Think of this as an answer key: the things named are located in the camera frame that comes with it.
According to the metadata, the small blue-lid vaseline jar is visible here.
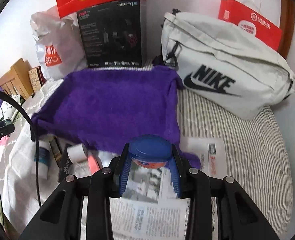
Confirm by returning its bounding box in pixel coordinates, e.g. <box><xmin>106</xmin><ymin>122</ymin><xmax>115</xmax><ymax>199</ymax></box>
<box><xmin>129</xmin><ymin>134</ymin><xmax>172</xmax><ymax>169</ymax></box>

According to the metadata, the blue white lotion bottle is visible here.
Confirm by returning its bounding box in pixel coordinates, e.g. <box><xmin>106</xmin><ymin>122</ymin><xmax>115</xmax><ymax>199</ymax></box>
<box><xmin>38</xmin><ymin>140</ymin><xmax>51</xmax><ymax>180</ymax></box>

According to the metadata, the pink white tube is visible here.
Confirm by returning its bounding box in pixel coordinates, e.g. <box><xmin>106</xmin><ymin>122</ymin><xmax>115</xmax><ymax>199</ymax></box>
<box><xmin>87</xmin><ymin>150</ymin><xmax>103</xmax><ymax>175</ymax></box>

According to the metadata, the white cylindrical roll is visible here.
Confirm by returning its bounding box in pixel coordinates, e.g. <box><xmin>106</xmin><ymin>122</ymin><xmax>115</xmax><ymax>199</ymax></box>
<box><xmin>67</xmin><ymin>144</ymin><xmax>87</xmax><ymax>164</ymax></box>

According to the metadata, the newspaper sheet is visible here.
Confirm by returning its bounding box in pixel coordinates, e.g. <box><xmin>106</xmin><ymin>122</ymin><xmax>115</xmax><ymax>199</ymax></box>
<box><xmin>80</xmin><ymin>136</ymin><xmax>226</xmax><ymax>240</ymax></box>

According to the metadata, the purple fluffy towel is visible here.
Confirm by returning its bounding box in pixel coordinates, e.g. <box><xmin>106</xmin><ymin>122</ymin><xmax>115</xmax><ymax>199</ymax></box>
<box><xmin>31</xmin><ymin>65</ymin><xmax>201</xmax><ymax>170</ymax></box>

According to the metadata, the black flat script-text package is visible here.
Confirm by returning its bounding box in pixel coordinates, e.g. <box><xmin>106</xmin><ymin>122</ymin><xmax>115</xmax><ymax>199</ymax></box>
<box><xmin>58</xmin><ymin>144</ymin><xmax>72</xmax><ymax>183</ymax></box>

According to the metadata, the black gold cosmetic tube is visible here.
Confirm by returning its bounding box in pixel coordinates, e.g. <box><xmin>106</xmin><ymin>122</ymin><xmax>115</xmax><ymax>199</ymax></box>
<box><xmin>49</xmin><ymin>136</ymin><xmax>62</xmax><ymax>168</ymax></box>

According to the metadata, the brown patterned book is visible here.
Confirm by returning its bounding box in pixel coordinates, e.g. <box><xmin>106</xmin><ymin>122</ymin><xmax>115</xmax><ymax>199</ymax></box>
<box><xmin>28</xmin><ymin>66</ymin><xmax>46</xmax><ymax>93</ymax></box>

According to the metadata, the white Nike waist bag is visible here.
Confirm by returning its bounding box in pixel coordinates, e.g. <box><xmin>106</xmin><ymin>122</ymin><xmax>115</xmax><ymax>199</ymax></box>
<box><xmin>161</xmin><ymin>11</ymin><xmax>295</xmax><ymax>120</ymax></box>

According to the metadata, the white Miniso plastic bag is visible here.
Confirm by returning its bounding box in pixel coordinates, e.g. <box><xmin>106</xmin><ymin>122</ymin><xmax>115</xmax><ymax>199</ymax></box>
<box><xmin>30</xmin><ymin>6</ymin><xmax>87</xmax><ymax>81</ymax></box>

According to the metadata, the black Hecate headset box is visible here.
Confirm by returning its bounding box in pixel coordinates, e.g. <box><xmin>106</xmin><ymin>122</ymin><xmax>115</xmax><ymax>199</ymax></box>
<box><xmin>77</xmin><ymin>0</ymin><xmax>147</xmax><ymax>68</ymax></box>

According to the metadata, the red paper shopping bag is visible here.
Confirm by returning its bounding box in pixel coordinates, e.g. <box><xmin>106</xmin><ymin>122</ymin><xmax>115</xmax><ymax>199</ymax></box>
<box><xmin>218</xmin><ymin>0</ymin><xmax>282</xmax><ymax>50</ymax></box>

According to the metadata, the brown wooden headboard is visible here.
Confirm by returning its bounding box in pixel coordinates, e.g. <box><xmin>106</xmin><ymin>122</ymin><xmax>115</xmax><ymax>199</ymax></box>
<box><xmin>278</xmin><ymin>0</ymin><xmax>295</xmax><ymax>59</ymax></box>

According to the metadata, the black cable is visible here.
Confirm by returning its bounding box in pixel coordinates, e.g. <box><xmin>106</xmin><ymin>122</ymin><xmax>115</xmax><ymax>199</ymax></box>
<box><xmin>0</xmin><ymin>86</ymin><xmax>42</xmax><ymax>207</ymax></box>

